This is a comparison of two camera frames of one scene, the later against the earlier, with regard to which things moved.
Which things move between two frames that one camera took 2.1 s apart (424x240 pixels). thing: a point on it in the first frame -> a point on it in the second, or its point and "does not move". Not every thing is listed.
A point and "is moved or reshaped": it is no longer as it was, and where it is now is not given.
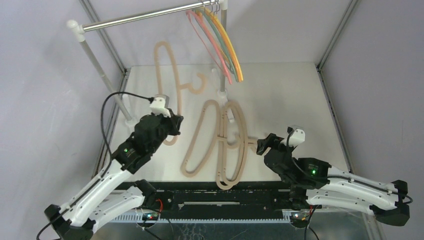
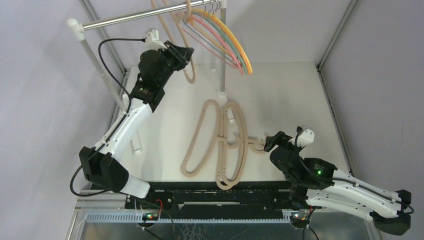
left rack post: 78,29 does not move
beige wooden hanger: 179,87 -> 180,18
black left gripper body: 168,127 -> 172,61
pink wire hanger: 212,42 is moved or reshaped
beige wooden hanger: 183,169 does not move
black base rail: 220,196 does not move
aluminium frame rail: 208,217 does not move
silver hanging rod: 118,21 does not move
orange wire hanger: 237,62 -> 206,14
